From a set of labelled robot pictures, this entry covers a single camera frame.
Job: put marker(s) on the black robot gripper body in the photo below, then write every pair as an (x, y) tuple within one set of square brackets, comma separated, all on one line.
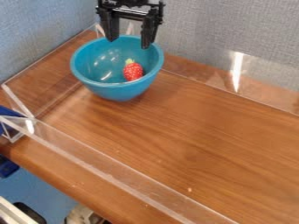
[(131, 9)]

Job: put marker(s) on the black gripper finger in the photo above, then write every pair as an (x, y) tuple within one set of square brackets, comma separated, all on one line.
[(109, 23), (148, 31)]

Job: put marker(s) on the red toy strawberry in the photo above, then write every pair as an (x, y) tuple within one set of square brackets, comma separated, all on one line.
[(132, 70)]

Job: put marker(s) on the blue plastic bowl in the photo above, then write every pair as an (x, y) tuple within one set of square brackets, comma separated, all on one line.
[(99, 61)]

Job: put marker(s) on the blue table clamp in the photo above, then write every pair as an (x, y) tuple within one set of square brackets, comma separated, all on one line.
[(8, 167)]

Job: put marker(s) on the black and white equipment below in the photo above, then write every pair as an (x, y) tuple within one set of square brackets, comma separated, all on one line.
[(13, 214)]

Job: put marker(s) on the clear acrylic barrier wall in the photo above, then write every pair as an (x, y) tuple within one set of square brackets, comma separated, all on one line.
[(201, 151)]

